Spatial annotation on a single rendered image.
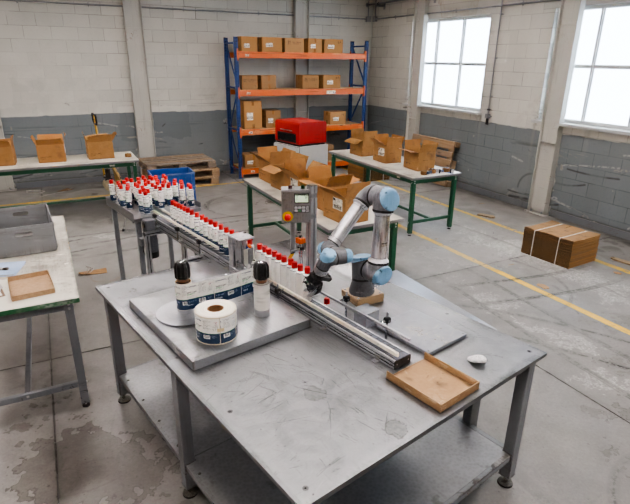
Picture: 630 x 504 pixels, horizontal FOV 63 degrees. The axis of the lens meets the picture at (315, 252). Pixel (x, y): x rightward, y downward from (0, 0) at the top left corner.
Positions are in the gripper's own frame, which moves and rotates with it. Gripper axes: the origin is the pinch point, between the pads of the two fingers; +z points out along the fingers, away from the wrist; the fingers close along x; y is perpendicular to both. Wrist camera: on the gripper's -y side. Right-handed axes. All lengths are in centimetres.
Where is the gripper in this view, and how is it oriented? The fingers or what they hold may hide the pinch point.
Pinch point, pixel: (311, 294)
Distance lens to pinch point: 283.3
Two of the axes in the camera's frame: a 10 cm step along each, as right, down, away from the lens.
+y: -7.8, 2.1, -5.9
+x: 5.4, 7.1, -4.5
